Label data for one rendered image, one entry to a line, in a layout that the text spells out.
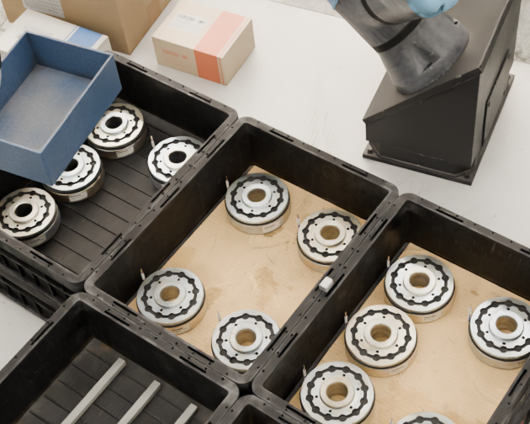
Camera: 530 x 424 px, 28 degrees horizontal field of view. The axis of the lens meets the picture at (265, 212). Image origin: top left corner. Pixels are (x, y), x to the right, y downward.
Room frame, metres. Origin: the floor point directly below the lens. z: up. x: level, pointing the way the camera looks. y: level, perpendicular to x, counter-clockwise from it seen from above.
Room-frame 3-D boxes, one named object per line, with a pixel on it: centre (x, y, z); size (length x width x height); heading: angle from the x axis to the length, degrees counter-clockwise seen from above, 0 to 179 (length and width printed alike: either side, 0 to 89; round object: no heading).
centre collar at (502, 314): (0.76, -0.31, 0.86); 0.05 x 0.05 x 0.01
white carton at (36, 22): (1.58, 0.37, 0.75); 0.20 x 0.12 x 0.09; 54
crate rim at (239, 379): (0.93, 0.04, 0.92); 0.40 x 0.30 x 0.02; 138
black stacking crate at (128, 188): (1.13, 0.26, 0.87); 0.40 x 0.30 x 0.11; 138
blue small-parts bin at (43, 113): (1.08, 0.30, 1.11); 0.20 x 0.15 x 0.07; 149
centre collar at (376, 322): (0.78, -0.14, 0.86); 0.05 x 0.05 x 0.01
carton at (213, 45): (1.57, 0.07, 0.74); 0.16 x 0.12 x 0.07; 56
